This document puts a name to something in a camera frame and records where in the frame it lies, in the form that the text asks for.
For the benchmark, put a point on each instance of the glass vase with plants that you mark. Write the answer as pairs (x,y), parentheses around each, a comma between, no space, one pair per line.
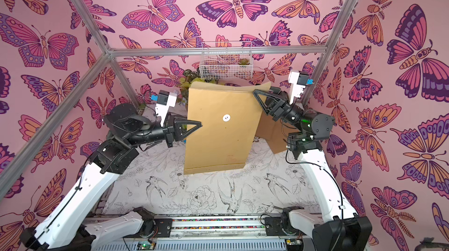
(189,76)

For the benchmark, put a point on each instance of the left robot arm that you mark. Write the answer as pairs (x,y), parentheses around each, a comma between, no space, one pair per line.
(63,228)

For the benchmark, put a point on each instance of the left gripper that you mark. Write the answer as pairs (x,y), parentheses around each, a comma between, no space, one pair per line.
(179,123)

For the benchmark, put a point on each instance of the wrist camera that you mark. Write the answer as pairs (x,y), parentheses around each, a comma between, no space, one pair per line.
(164,101)
(298,80)

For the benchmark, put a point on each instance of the white wire basket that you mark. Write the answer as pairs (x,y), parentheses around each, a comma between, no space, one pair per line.
(219,60)

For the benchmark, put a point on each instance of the green item in basket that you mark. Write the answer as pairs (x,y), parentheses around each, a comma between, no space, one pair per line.
(244,62)

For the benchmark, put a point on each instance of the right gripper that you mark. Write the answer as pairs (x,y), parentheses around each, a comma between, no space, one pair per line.
(277,105)

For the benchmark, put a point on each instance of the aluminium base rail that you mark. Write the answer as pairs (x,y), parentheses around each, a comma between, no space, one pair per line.
(215,233)

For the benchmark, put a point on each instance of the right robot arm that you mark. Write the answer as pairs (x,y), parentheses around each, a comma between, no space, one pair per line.
(338,227)

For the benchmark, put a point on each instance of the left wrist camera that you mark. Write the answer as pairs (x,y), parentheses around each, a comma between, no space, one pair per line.
(164,101)

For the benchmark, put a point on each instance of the aluminium frame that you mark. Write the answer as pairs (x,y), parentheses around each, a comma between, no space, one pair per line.
(109,56)

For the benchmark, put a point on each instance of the kraft file bag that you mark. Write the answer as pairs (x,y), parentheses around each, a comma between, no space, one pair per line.
(230,117)
(274,133)

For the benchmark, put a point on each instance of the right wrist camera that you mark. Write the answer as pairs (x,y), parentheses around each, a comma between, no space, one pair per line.
(298,80)

